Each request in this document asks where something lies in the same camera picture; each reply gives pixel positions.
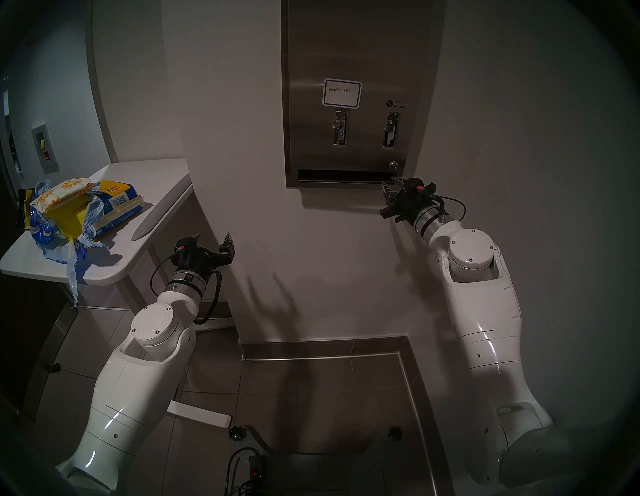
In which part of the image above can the yellow wrapped pad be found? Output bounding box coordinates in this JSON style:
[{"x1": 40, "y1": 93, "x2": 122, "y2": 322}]
[{"x1": 45, "y1": 197, "x2": 93, "y2": 241}]

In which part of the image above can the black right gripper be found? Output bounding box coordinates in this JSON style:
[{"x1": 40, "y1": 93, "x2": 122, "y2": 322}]
[{"x1": 380, "y1": 176, "x2": 445, "y2": 223}]

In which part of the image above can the white pad orange flower print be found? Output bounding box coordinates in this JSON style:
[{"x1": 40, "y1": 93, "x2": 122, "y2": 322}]
[{"x1": 31, "y1": 177, "x2": 96, "y2": 213}]

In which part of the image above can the black power box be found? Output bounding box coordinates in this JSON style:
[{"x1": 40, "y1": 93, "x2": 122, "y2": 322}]
[{"x1": 225, "y1": 446, "x2": 268, "y2": 496}]

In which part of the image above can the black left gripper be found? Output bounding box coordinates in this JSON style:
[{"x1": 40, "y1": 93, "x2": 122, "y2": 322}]
[{"x1": 175, "y1": 232, "x2": 236, "y2": 280}]

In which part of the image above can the thick black cable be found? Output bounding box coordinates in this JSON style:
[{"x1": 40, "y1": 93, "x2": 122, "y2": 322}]
[{"x1": 192, "y1": 270, "x2": 222, "y2": 326}]

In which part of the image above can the blue pad package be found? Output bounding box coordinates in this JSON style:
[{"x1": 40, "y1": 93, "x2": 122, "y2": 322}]
[{"x1": 29, "y1": 179, "x2": 145, "y2": 306}]

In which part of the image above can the dark robot base platform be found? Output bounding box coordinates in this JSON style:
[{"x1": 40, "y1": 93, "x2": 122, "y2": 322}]
[{"x1": 247, "y1": 425, "x2": 436, "y2": 496}]

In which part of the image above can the white label blue border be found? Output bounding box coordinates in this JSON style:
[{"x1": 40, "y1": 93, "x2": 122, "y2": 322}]
[{"x1": 322, "y1": 78, "x2": 362, "y2": 109}]

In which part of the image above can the stainless steel dispenser cabinet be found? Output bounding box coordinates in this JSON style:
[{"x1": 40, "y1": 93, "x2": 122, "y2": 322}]
[{"x1": 280, "y1": 0, "x2": 446, "y2": 190}]

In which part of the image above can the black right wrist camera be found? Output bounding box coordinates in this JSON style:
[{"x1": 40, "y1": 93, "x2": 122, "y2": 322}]
[{"x1": 406, "y1": 177, "x2": 437, "y2": 198}]

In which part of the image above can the white table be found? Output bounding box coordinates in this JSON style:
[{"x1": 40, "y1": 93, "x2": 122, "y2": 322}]
[{"x1": 0, "y1": 159, "x2": 234, "y2": 430}]

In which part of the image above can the thin black cable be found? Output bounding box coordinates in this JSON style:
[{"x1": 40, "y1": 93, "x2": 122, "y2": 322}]
[{"x1": 150, "y1": 252, "x2": 178, "y2": 296}]

